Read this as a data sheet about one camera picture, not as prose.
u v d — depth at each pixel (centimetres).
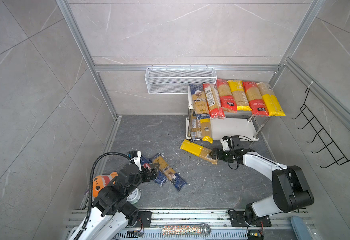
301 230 69
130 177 50
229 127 106
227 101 75
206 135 96
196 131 98
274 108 73
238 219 73
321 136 68
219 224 73
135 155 62
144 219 73
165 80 100
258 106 73
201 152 96
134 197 76
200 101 76
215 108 71
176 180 84
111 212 46
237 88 84
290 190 44
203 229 67
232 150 73
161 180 82
